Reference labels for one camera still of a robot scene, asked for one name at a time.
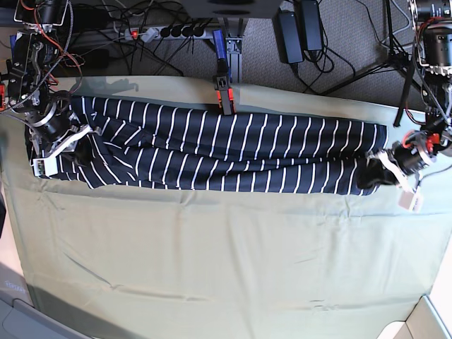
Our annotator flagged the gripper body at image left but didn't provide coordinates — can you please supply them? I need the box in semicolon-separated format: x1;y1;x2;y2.
30;112;95;159

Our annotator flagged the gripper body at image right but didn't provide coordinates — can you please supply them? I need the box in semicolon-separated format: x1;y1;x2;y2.
367;139;438;187

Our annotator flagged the navy white striped T-shirt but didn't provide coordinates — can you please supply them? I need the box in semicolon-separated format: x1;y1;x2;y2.
26;95;389;197

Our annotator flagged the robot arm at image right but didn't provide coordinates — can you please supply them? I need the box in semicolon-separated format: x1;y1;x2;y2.
357;1;451;191

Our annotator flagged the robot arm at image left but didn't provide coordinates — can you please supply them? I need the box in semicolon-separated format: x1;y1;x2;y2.
3;1;95;167

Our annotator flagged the blue left clamp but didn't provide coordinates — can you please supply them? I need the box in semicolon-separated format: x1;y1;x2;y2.
1;31;16;111

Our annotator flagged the grey power strip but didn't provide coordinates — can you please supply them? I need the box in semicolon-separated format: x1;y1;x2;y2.
114;23;213;43

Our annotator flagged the orange black centre clamp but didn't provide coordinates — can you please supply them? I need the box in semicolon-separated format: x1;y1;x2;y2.
212;29;234;115

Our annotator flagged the black power adapter right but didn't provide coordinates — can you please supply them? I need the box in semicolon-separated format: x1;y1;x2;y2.
298;0;323;52

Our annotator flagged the black power adapter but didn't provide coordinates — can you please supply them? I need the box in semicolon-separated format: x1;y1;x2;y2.
298;0;323;52
273;9;304;64

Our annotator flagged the black power adapter left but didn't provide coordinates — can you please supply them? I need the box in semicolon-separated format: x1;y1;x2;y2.
273;9;304;64

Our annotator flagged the grey bin corner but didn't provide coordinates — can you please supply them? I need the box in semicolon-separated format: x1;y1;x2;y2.
1;299;88;339

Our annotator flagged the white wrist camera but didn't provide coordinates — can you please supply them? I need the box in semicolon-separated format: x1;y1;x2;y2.
32;157;59;177
398;191;424;213

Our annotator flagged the aluminium frame post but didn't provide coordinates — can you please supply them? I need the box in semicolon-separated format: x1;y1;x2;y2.
218;18;248;83

